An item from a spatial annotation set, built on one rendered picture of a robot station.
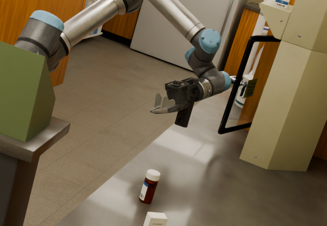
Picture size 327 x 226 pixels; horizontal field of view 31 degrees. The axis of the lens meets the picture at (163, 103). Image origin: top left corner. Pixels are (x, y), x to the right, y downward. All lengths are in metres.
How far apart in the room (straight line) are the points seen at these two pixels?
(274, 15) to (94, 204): 0.95
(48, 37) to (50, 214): 1.62
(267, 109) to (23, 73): 0.89
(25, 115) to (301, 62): 0.97
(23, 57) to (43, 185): 1.95
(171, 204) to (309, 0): 0.86
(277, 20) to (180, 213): 0.80
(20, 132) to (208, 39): 0.70
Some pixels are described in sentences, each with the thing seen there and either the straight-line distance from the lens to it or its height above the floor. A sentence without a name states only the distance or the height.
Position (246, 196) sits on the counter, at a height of 0.94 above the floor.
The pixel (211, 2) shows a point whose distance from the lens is 7.19.
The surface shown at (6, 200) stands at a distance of 2.01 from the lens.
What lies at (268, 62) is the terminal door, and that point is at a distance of 2.39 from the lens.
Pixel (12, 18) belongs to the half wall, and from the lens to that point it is 4.40.
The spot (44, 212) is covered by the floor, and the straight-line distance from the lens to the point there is 3.42.
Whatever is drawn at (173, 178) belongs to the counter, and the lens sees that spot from 1.90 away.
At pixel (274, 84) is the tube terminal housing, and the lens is 2.17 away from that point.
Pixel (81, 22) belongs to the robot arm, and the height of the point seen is 1.26.
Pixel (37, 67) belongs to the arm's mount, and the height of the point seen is 1.18.
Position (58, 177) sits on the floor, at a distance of 3.82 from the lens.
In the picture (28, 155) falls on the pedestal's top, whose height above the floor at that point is 0.92.
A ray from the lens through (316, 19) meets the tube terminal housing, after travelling 2.13.
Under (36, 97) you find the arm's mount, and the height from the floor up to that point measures 1.09.
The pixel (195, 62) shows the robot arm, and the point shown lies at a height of 1.25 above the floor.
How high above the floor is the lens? 1.71
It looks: 17 degrees down
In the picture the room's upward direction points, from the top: 17 degrees clockwise
